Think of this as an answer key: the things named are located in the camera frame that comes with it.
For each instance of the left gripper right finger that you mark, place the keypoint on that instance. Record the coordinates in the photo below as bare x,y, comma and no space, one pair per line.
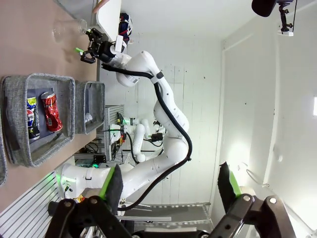
226,188

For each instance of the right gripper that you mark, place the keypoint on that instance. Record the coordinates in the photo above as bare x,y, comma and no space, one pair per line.
106,52

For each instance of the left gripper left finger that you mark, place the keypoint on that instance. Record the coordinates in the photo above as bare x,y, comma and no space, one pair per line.
114,193

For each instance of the clear plastic cup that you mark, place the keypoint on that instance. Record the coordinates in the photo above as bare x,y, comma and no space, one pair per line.
69,29

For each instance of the white paper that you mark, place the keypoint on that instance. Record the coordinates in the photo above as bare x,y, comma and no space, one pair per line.
88,117

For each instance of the crushed red soda can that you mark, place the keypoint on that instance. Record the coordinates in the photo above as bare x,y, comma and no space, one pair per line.
52,111

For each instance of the black Pepsi can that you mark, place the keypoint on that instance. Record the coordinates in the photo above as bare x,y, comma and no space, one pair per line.
33,119

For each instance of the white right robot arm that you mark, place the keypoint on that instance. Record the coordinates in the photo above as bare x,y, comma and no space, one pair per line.
173,119

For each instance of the small white robot arm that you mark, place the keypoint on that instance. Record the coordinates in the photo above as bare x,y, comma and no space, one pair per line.
138,138

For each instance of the large white table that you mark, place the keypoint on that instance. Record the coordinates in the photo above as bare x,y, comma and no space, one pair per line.
109,15

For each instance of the navy red white bag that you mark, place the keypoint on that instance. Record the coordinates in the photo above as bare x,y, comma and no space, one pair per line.
126,24

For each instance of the grey fabric basket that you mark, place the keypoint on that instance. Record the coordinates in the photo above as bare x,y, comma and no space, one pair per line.
17,138
95,104
2,158

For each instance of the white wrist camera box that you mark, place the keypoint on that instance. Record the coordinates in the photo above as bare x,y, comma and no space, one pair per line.
120,44

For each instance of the aluminium profile frame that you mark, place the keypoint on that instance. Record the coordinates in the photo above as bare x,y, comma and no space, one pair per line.
114,119

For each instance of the aluminium base plate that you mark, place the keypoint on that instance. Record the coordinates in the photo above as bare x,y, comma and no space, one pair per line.
24,213

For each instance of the black camera on mount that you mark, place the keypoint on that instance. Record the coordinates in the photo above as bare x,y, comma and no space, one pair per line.
263,7

